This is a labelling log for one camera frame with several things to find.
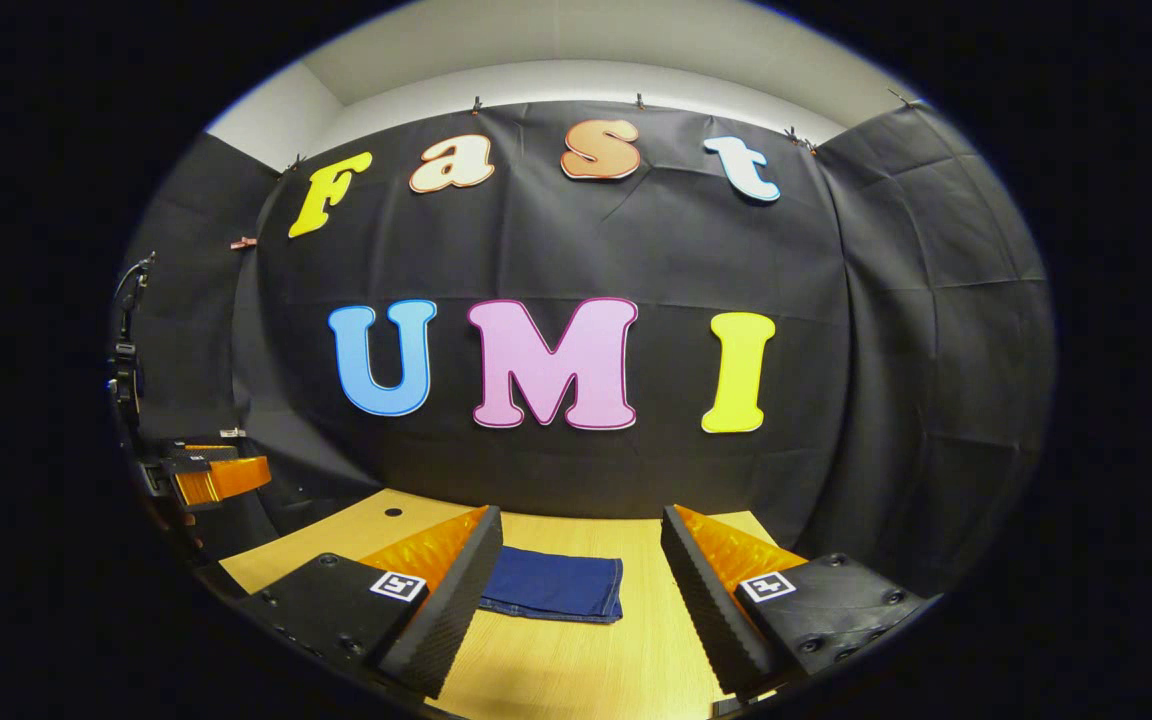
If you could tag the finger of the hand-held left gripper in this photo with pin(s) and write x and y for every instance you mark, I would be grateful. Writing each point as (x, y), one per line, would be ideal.
(226, 480)
(198, 454)

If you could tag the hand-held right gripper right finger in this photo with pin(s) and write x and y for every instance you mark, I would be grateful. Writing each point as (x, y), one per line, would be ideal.
(704, 610)

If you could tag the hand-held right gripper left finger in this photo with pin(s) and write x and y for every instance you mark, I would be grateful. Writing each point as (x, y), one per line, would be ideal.
(446, 615)

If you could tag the blue denim jeans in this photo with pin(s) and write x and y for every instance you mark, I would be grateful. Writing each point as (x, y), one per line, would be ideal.
(556, 585)

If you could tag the black backdrop cloth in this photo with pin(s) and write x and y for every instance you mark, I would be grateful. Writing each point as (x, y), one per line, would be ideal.
(636, 240)

